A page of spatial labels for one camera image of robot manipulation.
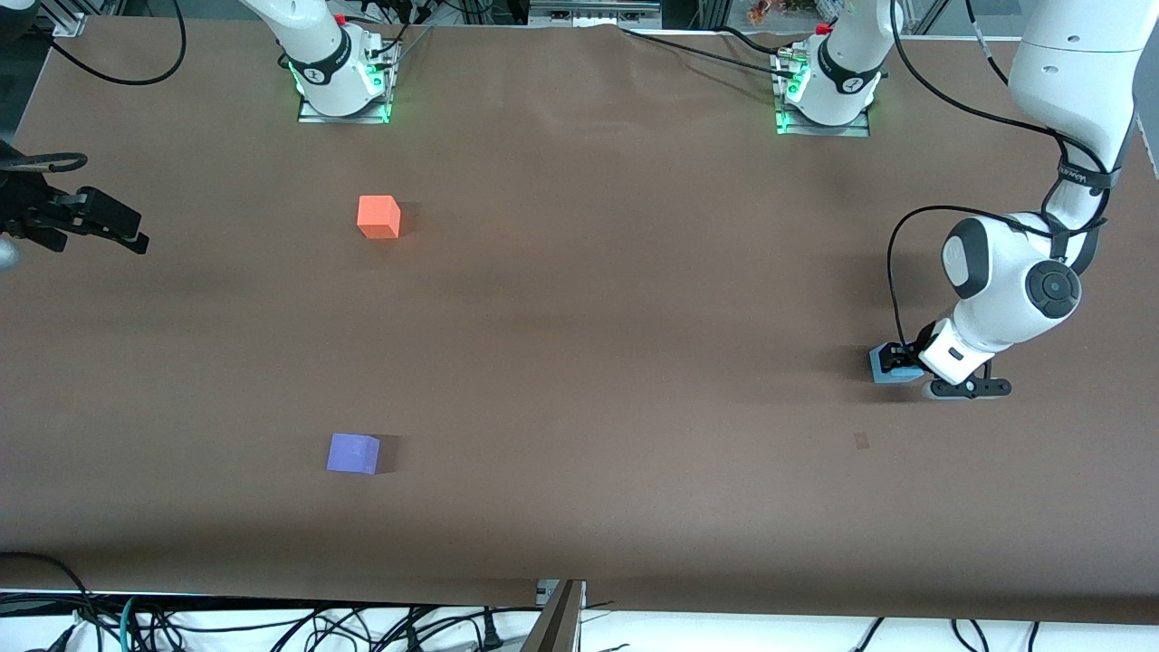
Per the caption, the blue block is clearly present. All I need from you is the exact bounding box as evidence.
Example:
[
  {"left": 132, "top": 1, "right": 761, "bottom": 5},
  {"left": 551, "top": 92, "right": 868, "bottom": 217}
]
[{"left": 869, "top": 344, "right": 926, "bottom": 385}]

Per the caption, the orange block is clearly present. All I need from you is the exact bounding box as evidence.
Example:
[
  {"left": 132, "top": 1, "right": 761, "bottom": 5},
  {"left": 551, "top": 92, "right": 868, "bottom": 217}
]
[{"left": 357, "top": 195, "right": 402, "bottom": 240}]

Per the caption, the purple block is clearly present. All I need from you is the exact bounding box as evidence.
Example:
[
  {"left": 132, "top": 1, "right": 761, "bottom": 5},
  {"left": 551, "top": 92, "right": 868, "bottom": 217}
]
[{"left": 326, "top": 433, "right": 381, "bottom": 476}]

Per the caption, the grey box behind table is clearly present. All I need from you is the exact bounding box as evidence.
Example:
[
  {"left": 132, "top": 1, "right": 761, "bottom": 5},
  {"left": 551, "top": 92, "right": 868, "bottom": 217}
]
[{"left": 528, "top": 0, "right": 664, "bottom": 28}]

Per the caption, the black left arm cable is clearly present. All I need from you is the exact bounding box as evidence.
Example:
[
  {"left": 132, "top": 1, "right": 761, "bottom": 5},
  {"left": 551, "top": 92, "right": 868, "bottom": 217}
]
[{"left": 887, "top": 0, "right": 1115, "bottom": 350}]

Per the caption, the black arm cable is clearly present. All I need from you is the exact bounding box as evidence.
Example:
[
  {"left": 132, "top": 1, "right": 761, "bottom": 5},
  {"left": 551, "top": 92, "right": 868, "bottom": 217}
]
[
  {"left": 887, "top": 0, "right": 1115, "bottom": 350},
  {"left": 0, "top": 0, "right": 188, "bottom": 175}
]

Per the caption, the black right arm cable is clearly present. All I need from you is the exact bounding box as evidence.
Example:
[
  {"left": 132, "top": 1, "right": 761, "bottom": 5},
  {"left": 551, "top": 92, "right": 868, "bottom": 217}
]
[{"left": 0, "top": 0, "right": 188, "bottom": 175}]

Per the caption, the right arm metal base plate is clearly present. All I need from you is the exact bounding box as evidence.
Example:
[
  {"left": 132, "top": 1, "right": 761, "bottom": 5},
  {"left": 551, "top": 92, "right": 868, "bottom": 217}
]
[{"left": 297, "top": 36, "right": 394, "bottom": 125}]

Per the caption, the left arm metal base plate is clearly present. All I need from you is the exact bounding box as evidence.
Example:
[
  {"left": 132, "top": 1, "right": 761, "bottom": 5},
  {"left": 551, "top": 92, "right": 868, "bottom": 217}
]
[{"left": 772, "top": 50, "right": 873, "bottom": 139}]

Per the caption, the black floor cable arc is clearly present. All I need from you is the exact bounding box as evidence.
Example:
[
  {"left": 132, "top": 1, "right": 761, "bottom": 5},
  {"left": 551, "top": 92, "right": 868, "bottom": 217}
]
[{"left": 0, "top": 551, "right": 96, "bottom": 652}]

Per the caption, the short black table cable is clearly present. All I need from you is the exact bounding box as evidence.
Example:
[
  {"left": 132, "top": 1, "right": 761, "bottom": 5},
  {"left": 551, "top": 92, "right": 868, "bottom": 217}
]
[{"left": 715, "top": 25, "right": 798, "bottom": 55}]

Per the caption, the long black table cable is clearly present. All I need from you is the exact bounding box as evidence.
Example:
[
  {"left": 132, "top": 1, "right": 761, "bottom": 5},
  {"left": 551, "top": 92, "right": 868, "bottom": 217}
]
[{"left": 620, "top": 27, "right": 789, "bottom": 73}]

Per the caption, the metal post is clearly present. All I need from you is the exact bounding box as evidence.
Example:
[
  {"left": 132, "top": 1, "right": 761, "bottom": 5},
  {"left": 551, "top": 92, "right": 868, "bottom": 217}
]
[{"left": 519, "top": 580, "right": 587, "bottom": 652}]

